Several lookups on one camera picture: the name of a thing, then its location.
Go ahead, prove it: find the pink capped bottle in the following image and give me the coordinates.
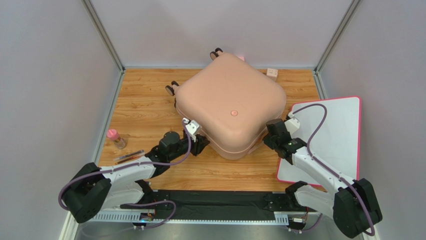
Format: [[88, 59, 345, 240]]
[[106, 128, 127, 149]]

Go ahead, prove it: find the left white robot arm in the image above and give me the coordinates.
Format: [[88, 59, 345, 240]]
[[58, 131, 210, 223]]

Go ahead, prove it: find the white board pink edge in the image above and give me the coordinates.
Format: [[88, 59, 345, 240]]
[[291, 96, 362, 180]]

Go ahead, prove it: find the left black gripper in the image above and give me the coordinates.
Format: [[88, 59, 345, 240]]
[[168, 133, 211, 161]]

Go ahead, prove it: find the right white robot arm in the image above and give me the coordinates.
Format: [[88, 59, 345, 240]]
[[263, 118, 383, 239]]

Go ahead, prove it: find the pink suitcase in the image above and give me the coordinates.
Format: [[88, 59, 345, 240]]
[[165, 48, 287, 160]]

